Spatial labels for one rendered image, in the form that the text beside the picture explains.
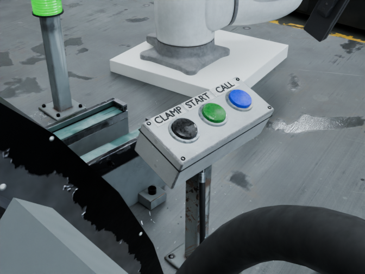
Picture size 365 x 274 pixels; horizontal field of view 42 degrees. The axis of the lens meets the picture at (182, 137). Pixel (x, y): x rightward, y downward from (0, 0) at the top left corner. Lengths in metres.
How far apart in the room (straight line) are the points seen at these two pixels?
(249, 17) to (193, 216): 0.70
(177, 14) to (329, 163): 0.50
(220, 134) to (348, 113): 0.65
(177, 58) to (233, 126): 0.67
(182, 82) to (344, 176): 0.45
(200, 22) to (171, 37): 0.08
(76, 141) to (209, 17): 0.52
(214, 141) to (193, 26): 0.67
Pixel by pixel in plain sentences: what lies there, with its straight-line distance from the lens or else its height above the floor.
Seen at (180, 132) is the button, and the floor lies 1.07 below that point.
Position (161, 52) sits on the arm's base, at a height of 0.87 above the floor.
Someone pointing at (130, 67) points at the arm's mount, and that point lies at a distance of 1.25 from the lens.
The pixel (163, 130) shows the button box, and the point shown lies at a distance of 0.53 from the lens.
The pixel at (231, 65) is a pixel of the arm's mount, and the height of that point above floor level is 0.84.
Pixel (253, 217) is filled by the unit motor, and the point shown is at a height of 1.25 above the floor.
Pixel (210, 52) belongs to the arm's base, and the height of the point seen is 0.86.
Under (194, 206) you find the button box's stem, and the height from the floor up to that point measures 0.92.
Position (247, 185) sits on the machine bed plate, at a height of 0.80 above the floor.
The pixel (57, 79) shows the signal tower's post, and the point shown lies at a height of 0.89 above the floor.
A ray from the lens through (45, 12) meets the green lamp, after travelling 1.02.
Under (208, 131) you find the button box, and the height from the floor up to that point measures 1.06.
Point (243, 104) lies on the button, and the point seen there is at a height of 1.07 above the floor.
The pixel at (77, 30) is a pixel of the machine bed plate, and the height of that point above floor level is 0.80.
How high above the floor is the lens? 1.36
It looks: 33 degrees down
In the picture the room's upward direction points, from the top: 1 degrees clockwise
